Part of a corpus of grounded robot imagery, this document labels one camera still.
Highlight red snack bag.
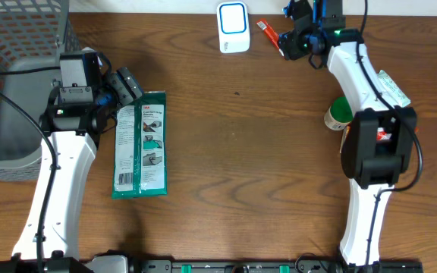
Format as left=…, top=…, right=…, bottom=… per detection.
left=376, top=127, right=413, bottom=143

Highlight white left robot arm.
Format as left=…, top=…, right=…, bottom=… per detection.
left=0, top=50, right=143, bottom=272

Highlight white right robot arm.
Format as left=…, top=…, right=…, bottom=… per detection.
left=278, top=1, right=423, bottom=272

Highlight green lid white jar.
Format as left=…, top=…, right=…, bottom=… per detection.
left=324, top=96, right=353, bottom=130

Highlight red Nescafe stick sachet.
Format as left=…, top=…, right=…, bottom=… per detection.
left=256, top=19, right=284, bottom=56

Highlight white barcode scanner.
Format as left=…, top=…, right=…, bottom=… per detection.
left=216, top=1, right=250, bottom=54

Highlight grey plastic mesh basket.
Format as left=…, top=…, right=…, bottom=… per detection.
left=0, top=0, right=80, bottom=181

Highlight orange small box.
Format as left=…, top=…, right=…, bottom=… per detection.
left=339, top=125, right=351, bottom=153

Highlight mint green wipes pack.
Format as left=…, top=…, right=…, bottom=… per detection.
left=378, top=70, right=411, bottom=107

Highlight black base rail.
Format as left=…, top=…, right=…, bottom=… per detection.
left=83, top=251, right=424, bottom=273

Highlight green white gloves package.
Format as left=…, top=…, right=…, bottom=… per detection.
left=112, top=91, right=168, bottom=199

